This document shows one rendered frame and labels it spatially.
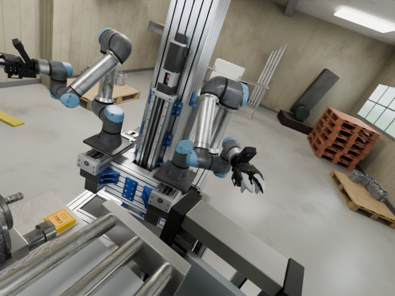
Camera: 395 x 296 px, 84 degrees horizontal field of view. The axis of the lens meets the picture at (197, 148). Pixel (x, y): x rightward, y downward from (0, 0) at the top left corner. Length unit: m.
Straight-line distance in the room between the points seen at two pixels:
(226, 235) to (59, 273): 0.16
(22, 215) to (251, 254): 0.83
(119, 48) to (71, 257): 1.15
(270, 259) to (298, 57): 8.15
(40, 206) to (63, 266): 0.79
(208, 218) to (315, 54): 8.22
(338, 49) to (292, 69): 1.38
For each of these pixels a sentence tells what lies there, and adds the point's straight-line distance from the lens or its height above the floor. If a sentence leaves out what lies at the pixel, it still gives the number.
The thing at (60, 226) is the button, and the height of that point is 0.92.
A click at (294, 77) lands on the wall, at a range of 8.37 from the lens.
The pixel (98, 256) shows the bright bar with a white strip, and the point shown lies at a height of 1.44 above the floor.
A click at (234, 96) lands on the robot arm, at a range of 1.14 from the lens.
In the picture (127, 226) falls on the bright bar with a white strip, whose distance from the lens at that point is 0.22.
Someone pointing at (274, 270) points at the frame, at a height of 1.44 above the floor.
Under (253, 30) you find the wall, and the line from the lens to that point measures 8.34.
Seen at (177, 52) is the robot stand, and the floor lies 1.48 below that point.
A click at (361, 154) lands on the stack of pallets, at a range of 6.22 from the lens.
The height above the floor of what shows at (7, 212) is 1.27.
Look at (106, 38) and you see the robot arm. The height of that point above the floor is 1.42.
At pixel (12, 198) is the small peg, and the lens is 0.50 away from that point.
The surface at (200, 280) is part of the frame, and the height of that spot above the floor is 1.36.
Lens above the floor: 1.62
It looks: 27 degrees down
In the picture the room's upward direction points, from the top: 22 degrees clockwise
